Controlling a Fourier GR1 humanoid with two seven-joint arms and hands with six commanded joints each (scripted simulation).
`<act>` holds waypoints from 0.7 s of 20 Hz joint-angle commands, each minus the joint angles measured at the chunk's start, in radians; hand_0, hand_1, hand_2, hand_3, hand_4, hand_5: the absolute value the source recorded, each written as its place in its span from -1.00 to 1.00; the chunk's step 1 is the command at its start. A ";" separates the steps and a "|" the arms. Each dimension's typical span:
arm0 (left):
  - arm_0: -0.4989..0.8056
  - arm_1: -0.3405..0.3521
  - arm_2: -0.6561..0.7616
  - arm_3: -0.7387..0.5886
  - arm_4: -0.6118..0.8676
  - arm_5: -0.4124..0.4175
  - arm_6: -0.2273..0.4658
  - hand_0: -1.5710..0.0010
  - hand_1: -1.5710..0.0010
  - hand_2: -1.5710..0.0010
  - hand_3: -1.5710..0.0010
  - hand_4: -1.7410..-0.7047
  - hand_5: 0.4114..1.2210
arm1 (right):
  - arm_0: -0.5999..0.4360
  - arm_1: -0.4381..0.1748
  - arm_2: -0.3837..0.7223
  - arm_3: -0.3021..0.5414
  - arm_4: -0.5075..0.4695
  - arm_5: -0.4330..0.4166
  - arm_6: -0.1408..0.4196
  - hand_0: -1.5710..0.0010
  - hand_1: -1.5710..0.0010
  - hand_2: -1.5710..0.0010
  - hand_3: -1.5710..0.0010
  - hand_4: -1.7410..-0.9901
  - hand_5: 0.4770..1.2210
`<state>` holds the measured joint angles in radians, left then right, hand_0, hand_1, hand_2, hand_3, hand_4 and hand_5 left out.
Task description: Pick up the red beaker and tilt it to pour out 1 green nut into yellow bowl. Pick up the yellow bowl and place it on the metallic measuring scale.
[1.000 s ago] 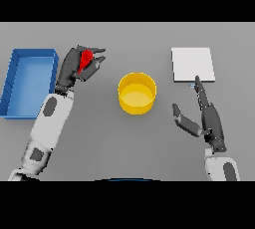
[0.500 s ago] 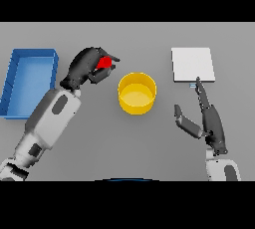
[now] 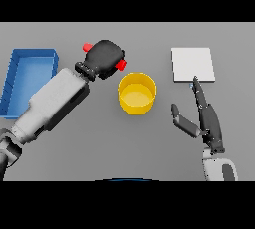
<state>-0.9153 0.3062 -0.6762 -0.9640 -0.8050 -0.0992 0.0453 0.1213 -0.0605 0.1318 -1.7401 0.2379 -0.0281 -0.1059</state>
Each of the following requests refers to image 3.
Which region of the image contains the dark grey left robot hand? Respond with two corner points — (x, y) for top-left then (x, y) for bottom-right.
(74, 39), (127, 83)

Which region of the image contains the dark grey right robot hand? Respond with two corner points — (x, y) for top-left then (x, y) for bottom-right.
(170, 75), (226, 155)

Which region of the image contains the blue tray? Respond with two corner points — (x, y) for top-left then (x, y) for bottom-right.
(0, 48), (60, 120)

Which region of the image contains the red beaker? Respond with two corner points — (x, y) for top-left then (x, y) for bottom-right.
(82, 42), (128, 72)

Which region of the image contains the pale square measuring scale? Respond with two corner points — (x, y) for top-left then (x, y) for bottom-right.
(170, 47), (216, 84)

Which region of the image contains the yellow bowl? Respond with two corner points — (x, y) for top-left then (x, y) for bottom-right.
(118, 72), (157, 115)

